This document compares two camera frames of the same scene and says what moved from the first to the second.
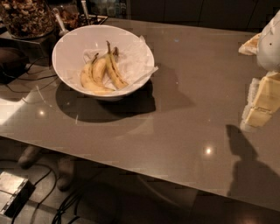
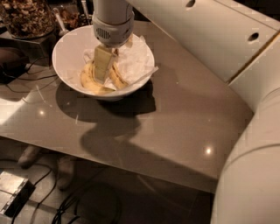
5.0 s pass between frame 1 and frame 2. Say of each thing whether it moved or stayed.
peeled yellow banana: stayed
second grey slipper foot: stayed
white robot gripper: moved
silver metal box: stayed
